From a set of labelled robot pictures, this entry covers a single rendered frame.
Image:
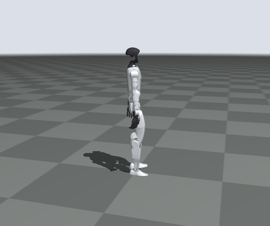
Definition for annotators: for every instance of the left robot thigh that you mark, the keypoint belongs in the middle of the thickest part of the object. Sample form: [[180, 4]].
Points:
[[133, 135]]

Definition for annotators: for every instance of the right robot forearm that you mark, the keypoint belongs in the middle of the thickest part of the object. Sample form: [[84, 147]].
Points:
[[136, 102]]

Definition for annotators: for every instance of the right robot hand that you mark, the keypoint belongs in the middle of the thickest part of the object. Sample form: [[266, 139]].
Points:
[[135, 121]]

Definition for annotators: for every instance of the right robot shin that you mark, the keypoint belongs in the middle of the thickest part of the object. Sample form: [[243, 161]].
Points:
[[136, 154]]

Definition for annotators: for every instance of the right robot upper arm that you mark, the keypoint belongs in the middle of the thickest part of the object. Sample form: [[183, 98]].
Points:
[[134, 80]]

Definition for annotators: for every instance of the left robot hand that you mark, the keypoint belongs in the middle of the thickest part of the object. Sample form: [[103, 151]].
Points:
[[128, 112]]

